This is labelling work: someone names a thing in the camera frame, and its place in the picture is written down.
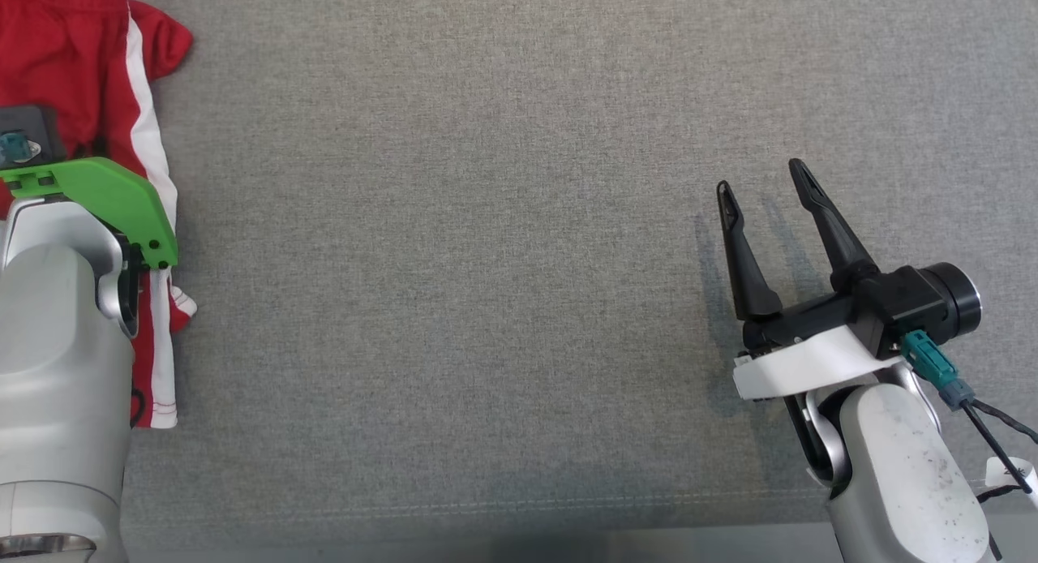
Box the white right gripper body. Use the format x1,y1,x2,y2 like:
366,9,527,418
734,295,903,402

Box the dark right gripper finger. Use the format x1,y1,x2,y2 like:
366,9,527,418
717,180,784,321
788,159,881,293

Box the teal plug right camera cable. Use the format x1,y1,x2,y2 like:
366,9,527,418
900,330,1035,495

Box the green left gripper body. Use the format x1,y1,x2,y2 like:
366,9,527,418
0,157,179,272

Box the white label on right cable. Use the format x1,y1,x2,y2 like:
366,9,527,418
985,458,1038,503

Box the grey fabric sofa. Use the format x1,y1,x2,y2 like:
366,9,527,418
0,0,1038,563

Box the red shorts with white stripe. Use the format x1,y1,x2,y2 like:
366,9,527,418
0,0,197,430

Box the teal plug left camera cable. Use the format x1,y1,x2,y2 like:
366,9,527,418
0,131,41,165

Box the teal plug camera cable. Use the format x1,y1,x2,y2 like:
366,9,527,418
900,330,1035,495
0,131,41,165

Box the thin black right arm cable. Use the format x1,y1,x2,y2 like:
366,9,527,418
973,399,1038,444

